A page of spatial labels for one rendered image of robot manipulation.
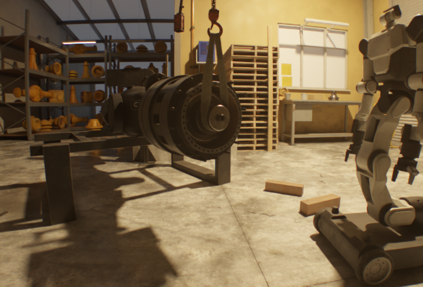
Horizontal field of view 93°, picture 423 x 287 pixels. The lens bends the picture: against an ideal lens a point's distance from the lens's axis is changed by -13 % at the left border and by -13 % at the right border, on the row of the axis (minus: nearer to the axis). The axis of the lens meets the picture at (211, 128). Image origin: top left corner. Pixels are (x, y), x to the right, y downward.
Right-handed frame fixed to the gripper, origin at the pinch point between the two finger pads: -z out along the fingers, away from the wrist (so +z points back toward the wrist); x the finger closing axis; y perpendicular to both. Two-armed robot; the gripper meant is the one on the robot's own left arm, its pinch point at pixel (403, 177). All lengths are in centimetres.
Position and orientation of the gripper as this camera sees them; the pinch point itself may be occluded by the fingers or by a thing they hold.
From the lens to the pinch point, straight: 143.8
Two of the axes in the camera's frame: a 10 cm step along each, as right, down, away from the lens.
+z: 2.0, -9.8, -0.9
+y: 0.0, 0.9, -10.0
